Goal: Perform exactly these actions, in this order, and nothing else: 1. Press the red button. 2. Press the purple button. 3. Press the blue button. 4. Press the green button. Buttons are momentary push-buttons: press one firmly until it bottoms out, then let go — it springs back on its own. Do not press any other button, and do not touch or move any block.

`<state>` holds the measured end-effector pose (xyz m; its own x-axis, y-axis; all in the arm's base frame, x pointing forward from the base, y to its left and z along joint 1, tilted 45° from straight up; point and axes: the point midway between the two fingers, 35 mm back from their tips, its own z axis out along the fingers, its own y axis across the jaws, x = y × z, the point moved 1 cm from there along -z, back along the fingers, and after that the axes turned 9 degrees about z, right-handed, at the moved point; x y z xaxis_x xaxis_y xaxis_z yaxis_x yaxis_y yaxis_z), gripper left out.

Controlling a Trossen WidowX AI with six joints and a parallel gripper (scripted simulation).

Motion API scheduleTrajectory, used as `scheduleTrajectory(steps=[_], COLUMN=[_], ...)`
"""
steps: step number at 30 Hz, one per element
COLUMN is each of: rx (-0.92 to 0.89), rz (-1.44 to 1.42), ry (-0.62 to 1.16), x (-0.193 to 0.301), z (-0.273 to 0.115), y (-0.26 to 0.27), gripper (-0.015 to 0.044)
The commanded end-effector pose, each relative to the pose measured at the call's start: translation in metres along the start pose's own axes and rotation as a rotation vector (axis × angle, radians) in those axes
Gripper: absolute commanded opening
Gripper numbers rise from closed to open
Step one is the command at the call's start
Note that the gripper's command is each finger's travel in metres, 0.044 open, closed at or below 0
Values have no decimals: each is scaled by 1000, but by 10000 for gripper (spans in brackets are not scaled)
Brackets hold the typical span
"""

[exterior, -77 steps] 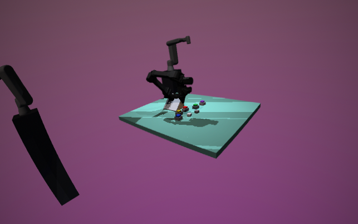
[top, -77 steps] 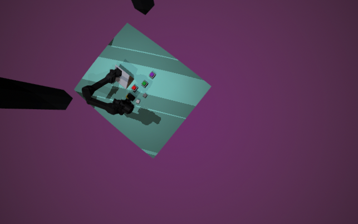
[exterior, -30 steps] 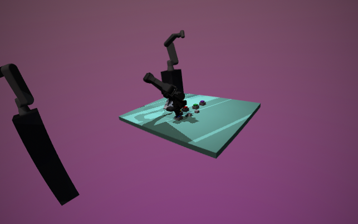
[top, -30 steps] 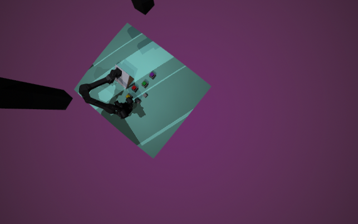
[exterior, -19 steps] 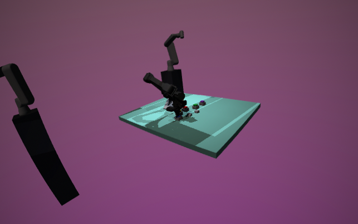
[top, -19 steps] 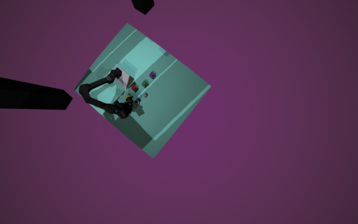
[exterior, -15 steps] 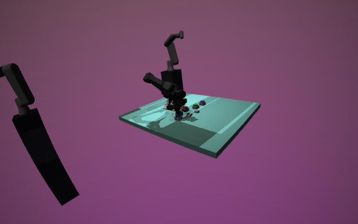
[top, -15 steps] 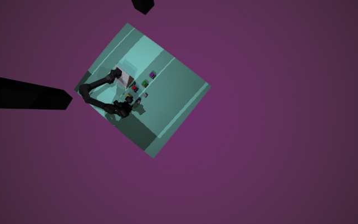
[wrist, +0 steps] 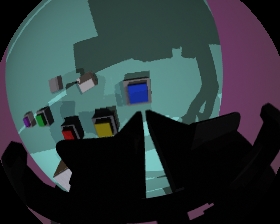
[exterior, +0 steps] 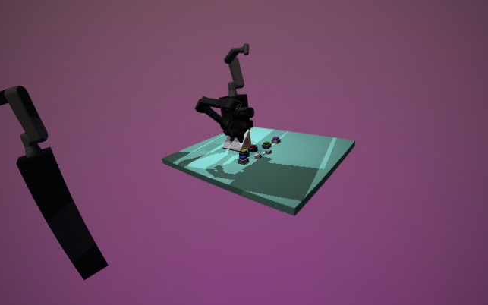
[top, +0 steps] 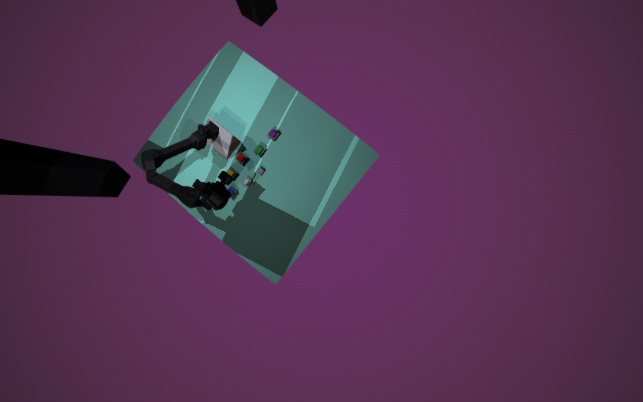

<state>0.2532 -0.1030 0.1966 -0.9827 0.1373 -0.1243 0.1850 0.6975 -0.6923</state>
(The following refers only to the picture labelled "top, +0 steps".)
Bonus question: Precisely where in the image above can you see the green button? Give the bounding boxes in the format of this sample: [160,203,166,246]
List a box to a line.
[253,144,267,157]

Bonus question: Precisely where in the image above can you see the red button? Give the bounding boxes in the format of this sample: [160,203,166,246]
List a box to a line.
[235,151,249,165]

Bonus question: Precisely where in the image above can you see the blue button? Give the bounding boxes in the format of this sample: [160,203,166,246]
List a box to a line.
[228,186,238,199]

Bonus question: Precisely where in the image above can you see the yellow button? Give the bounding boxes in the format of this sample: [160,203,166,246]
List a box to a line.
[227,167,239,180]

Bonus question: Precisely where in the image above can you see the purple button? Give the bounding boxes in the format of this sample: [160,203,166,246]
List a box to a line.
[267,128,280,141]

